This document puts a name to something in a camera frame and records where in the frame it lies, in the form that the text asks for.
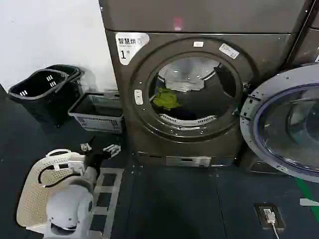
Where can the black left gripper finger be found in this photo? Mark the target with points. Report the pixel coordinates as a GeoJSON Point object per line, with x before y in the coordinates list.
{"type": "Point", "coordinates": [112, 151]}
{"type": "Point", "coordinates": [86, 147]}

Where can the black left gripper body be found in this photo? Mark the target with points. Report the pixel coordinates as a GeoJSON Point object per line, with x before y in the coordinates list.
{"type": "Point", "coordinates": [96, 159]}

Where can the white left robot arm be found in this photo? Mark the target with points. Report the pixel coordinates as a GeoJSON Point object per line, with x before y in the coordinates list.
{"type": "Point", "coordinates": [67, 206]}

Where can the grey slotted plastic basket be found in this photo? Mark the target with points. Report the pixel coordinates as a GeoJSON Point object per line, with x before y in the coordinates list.
{"type": "Point", "coordinates": [99, 122]}

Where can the green garment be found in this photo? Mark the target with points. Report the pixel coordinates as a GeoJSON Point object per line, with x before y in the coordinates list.
{"type": "Point", "coordinates": [165, 99]}

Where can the white perforated laundry basket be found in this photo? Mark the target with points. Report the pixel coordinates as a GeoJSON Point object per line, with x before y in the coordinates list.
{"type": "Point", "coordinates": [30, 199]}

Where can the dark blue garment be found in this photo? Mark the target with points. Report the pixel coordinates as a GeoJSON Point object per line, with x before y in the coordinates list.
{"type": "Point", "coordinates": [185, 113]}

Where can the white energy label sticker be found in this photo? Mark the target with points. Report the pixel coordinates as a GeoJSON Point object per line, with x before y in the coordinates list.
{"type": "Point", "coordinates": [129, 47]}

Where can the white tilted rectangular sticker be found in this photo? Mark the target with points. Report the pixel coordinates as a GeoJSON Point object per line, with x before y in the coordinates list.
{"type": "Point", "coordinates": [228, 51]}

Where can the grey stacked dryer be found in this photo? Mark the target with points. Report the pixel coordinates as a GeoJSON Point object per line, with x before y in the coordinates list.
{"type": "Point", "coordinates": [199, 12]}

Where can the grey dryer with open drum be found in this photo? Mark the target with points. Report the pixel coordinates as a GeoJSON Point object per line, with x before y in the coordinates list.
{"type": "Point", "coordinates": [259, 69]}

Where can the white plug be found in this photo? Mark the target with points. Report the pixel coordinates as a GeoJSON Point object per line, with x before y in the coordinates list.
{"type": "Point", "coordinates": [269, 215]}

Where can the round glass dryer door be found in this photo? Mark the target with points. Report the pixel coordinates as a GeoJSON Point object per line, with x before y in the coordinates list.
{"type": "Point", "coordinates": [286, 124]}

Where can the black floor socket box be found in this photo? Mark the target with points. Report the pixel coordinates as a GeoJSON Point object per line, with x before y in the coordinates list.
{"type": "Point", "coordinates": [279, 219]}

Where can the green floor tape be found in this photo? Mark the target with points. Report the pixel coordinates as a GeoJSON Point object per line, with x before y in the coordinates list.
{"type": "Point", "coordinates": [307, 196]}

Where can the white floor tape strip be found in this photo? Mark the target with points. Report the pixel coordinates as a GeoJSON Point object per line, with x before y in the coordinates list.
{"type": "Point", "coordinates": [310, 202]}

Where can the grey neighbouring dryer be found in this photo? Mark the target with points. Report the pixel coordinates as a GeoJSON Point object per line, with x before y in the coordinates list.
{"type": "Point", "coordinates": [307, 47]}

